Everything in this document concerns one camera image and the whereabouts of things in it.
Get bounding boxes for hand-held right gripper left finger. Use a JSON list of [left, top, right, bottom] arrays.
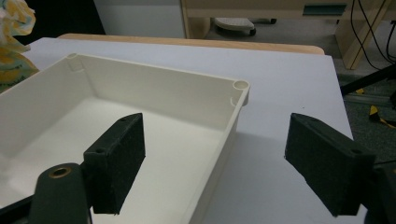
[[82, 112, 147, 216]]

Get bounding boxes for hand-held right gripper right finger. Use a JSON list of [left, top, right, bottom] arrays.
[[284, 112, 376, 217]]

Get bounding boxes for white plastic box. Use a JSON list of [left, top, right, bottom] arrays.
[[0, 52, 251, 224]]

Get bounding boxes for black stand leg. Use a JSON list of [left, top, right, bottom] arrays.
[[340, 63, 396, 97]]

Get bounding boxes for light wooden desk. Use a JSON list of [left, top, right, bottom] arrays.
[[180, 0, 396, 71]]

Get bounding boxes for yellow patterned cloth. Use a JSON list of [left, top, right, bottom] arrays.
[[0, 0, 40, 94]]

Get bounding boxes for white cabinet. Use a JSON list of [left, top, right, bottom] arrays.
[[92, 0, 187, 39]]

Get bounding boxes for yellow and black strap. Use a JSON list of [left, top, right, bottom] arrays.
[[354, 88, 396, 129]]

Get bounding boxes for aluminium rail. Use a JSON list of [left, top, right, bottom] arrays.
[[343, 92, 394, 108]]

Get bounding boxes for black cables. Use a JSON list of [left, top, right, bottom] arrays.
[[349, 0, 396, 71]]

